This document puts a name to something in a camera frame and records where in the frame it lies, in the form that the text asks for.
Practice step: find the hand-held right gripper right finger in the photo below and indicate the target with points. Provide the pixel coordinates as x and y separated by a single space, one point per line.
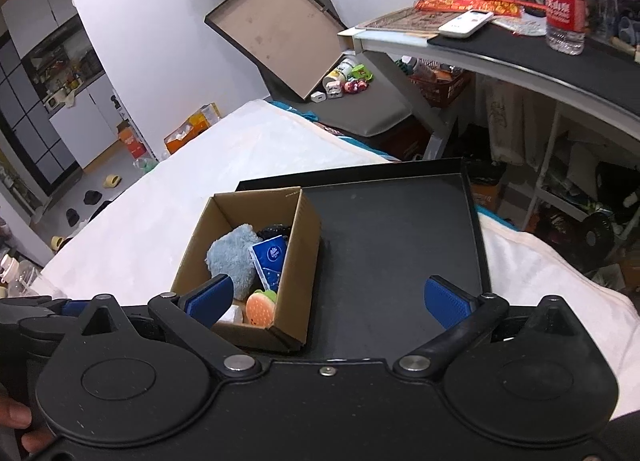
447 298

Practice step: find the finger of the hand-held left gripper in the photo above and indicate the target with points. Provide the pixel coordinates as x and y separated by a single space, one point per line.
72 308

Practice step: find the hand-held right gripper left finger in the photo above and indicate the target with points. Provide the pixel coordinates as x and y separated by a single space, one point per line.
210 298

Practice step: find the white packet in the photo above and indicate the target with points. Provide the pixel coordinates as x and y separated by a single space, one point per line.
232 315

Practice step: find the light blue fluffy cloth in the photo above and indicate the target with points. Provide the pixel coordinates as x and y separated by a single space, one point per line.
230 256

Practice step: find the burger shaped sponge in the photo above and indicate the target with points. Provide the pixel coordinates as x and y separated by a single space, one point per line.
261 308

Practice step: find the blue tissue packet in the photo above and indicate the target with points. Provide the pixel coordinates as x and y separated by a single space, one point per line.
270 261

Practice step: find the black shallow tray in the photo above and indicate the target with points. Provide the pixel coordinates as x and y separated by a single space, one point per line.
390 251

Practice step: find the brown cardboard box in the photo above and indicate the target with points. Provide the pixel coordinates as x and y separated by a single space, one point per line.
300 261

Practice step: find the person's left hand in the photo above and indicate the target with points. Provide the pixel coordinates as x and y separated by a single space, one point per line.
12 413

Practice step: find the clear plastic bottle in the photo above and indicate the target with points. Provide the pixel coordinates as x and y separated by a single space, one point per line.
27 281

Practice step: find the yellow slipper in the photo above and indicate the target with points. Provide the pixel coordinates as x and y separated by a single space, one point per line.
58 242
112 181

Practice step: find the black slipper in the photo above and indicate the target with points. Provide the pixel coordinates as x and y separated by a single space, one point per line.
72 217
91 197

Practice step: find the green plastic bag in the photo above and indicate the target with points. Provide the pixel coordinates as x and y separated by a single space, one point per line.
146 165

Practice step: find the black floor fan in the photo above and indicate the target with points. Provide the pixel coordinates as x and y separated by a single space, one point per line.
595 236

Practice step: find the orange tissue box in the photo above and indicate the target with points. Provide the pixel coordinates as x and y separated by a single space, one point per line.
192 128

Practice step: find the white metal rack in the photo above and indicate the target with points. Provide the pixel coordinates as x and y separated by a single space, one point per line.
550 156

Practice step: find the orange carton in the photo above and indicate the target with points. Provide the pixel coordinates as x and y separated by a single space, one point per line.
131 141

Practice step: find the white kitchen cabinet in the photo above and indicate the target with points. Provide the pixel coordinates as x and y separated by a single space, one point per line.
85 126

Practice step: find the cream tote bag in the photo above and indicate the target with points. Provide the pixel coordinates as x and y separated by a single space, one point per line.
505 121

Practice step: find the black grid glass door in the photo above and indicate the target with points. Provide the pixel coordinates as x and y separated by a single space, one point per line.
30 126

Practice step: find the grey cushioned stool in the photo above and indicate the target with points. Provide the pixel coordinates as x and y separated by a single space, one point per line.
365 111

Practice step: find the teal bed sheet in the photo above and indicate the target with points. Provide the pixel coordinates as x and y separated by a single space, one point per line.
295 111

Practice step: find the red plastic basket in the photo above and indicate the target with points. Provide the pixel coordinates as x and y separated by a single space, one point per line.
442 91

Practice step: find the white charger plug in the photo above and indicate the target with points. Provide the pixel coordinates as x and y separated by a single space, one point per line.
317 96

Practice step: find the pink toy figure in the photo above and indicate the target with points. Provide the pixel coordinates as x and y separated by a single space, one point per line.
356 86

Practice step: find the white robot toy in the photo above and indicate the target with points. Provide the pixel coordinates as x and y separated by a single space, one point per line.
334 90

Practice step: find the cluttered kitchen shelf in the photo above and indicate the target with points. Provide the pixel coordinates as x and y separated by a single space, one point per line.
65 66

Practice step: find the green toy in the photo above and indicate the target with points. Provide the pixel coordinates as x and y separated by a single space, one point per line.
361 71

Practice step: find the yellow and white can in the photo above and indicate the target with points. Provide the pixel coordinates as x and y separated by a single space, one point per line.
340 71

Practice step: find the black desk mat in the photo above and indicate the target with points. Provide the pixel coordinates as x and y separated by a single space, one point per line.
525 56

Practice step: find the grey desk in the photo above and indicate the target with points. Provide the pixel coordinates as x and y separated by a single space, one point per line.
400 46

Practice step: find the white remote control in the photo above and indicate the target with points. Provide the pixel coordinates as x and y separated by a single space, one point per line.
465 23

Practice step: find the black lid with brown inside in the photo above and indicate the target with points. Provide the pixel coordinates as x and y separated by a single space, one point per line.
275 26

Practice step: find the brown patterned board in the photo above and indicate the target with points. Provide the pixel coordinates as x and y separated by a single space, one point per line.
405 21

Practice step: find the red snack packets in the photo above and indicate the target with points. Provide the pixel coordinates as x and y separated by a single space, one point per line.
475 3

